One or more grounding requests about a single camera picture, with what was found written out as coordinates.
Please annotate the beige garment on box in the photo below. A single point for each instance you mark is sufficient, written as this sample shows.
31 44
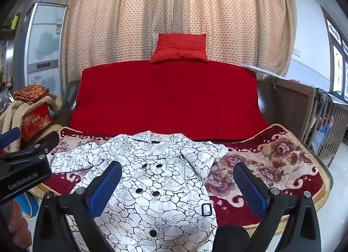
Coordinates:
14 115

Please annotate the red gift box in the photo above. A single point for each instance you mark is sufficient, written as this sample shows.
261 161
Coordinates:
35 121

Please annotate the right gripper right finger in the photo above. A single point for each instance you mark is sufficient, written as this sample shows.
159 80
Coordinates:
302 231

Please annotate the blue yellow plastic toy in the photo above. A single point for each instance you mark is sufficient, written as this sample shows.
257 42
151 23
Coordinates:
28 204

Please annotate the white board on crib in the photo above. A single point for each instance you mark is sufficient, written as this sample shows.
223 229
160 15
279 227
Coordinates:
258 69

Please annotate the orange black folded cloth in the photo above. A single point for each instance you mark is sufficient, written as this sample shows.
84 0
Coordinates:
30 94

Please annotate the white black patterned coat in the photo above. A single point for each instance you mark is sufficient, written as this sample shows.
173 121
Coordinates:
161 202

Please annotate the red cushion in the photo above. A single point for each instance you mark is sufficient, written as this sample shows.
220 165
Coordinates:
180 46

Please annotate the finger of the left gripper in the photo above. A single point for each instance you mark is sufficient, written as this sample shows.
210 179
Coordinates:
36 153
9 137

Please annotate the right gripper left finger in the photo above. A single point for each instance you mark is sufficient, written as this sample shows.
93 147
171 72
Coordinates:
52 230

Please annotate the red sofa cover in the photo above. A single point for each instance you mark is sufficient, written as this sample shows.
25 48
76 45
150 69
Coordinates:
205 101

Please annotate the dark leather sofa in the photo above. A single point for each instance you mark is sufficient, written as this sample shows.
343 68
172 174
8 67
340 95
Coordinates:
68 102

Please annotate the wooden baby crib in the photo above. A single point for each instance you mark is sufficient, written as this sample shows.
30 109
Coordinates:
316 117

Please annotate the dotted beige curtain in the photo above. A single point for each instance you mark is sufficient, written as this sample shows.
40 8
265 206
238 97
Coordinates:
252 32

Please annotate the person's left hand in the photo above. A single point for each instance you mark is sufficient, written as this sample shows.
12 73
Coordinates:
17 225

